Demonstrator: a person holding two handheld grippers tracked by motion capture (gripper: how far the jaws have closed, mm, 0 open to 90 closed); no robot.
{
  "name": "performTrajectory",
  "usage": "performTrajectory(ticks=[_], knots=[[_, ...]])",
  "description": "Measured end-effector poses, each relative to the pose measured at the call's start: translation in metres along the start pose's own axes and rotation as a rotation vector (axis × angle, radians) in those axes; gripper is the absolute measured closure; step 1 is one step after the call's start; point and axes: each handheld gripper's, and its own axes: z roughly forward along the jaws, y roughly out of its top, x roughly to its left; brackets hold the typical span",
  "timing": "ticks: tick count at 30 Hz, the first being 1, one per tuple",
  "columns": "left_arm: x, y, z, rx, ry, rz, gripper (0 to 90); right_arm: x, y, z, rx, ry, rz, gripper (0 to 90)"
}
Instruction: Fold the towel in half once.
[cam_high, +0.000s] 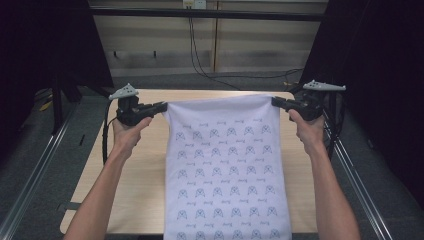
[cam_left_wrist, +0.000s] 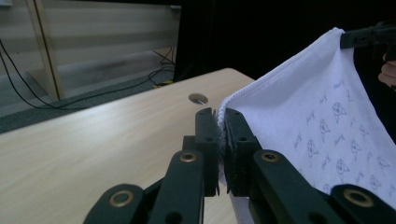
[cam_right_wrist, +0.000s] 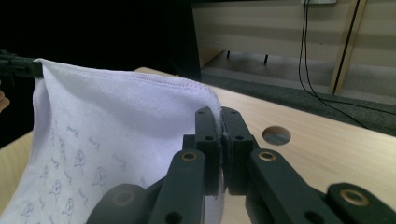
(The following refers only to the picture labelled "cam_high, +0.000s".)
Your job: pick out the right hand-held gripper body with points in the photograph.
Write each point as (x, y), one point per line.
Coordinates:
(308, 103)

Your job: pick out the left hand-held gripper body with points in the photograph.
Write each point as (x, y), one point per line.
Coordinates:
(131, 108)

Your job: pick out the lavender printed towel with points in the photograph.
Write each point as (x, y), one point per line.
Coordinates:
(226, 166)

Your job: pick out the person's left hand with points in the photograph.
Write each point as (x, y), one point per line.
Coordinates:
(126, 136)

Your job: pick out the person's right hand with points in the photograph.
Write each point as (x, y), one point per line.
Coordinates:
(310, 133)

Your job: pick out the black curtain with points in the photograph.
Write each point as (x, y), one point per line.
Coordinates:
(376, 83)
(43, 50)

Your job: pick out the black metal stand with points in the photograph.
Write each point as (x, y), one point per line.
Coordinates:
(56, 106)

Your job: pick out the yellow object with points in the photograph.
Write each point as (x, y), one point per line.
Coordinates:
(45, 106)

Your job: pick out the metal floor rail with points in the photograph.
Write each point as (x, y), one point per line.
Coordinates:
(30, 180)
(360, 186)

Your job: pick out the black horizontal frame bar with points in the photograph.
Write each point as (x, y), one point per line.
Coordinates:
(206, 14)

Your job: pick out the white wall socket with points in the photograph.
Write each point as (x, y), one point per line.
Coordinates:
(195, 4)

